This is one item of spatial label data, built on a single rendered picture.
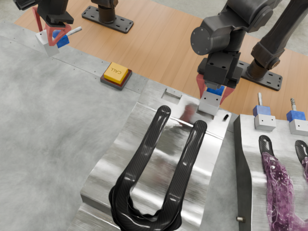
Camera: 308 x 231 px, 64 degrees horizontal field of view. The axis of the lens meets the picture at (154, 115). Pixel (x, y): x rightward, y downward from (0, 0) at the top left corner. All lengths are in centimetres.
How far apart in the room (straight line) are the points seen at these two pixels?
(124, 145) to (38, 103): 34
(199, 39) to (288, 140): 44
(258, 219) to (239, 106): 38
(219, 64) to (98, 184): 36
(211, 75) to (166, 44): 48
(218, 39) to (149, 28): 55
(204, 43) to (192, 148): 28
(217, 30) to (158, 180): 35
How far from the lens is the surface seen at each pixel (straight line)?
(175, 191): 59
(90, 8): 111
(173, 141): 66
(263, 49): 86
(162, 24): 107
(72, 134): 77
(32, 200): 74
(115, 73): 83
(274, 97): 97
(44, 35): 81
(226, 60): 56
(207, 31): 52
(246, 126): 79
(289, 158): 79
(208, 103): 66
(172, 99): 75
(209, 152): 67
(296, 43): 261
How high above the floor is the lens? 149
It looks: 60 degrees down
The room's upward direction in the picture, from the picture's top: 10 degrees clockwise
